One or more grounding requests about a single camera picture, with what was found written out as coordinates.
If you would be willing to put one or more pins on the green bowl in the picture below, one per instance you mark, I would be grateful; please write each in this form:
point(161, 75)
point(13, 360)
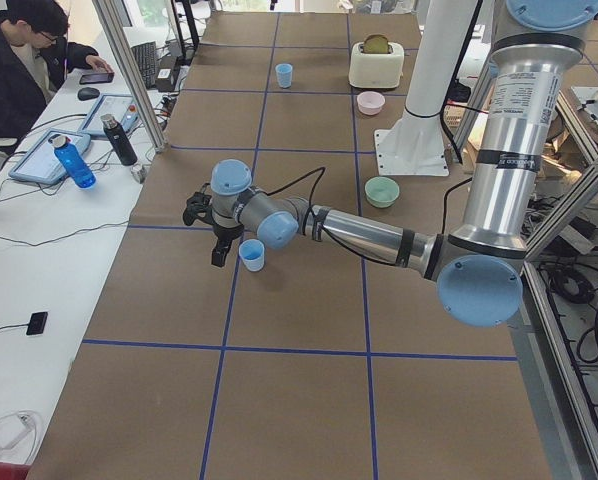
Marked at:
point(381, 192)

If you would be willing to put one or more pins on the pink bowl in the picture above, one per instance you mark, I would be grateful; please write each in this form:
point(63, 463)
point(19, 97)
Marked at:
point(370, 103)

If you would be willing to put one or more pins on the black keyboard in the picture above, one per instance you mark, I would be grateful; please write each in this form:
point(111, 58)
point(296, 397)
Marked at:
point(145, 56)

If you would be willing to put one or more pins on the teach pendant tablet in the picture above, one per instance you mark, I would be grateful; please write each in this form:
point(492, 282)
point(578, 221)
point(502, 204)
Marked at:
point(121, 107)
point(40, 165)

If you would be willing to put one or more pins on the cream toaster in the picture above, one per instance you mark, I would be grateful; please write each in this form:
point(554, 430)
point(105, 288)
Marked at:
point(376, 71)

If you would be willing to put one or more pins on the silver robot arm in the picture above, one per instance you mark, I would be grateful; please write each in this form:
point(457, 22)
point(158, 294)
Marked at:
point(475, 267)

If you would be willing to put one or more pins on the aluminium frame post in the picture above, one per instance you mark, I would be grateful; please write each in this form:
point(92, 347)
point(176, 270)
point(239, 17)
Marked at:
point(112, 26)

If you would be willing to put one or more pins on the black smartphone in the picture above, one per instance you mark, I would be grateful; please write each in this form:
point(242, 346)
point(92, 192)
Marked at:
point(96, 78)

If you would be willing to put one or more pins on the near teach pendant tablet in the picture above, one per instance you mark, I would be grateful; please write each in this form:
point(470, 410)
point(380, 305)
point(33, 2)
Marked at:
point(40, 165)

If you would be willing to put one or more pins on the light blue cup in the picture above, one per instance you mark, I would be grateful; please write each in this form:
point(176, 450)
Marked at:
point(284, 75)
point(252, 254)

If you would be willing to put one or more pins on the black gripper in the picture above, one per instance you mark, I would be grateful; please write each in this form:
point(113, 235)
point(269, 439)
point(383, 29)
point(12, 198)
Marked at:
point(226, 232)

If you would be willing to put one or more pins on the blue water bottle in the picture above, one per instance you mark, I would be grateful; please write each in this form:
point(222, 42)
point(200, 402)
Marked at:
point(70, 158)

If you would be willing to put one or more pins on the black computer mouse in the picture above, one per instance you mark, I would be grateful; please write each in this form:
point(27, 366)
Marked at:
point(88, 93)

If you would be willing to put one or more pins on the far teach pendant tablet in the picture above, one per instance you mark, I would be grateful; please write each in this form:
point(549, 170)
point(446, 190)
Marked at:
point(121, 107)

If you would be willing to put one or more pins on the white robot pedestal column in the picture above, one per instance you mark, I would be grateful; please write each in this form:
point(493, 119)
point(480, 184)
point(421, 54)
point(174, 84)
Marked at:
point(448, 27)

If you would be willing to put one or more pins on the person in black jacket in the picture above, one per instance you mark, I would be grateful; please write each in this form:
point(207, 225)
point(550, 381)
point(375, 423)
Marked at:
point(35, 58)

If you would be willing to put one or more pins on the black thermos bottle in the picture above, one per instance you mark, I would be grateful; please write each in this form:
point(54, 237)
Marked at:
point(118, 140)

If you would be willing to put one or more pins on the bread slice in toaster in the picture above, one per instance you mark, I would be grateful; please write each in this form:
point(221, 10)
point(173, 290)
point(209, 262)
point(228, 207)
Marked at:
point(376, 44)

